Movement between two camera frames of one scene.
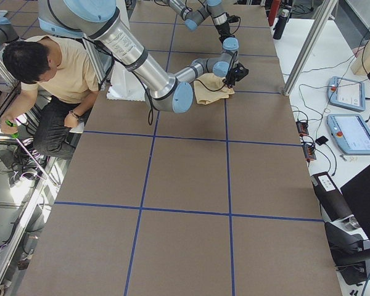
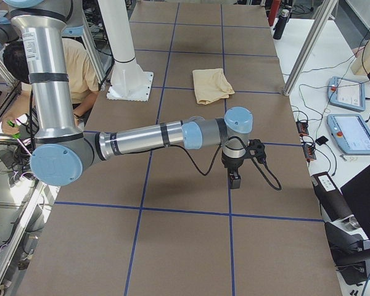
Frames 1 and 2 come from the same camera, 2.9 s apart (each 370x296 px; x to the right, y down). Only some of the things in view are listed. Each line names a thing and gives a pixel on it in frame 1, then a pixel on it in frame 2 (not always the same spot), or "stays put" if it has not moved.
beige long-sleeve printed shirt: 209,87 stays put
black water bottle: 280,24 stays put
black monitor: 364,195 stays put
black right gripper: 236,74 → 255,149
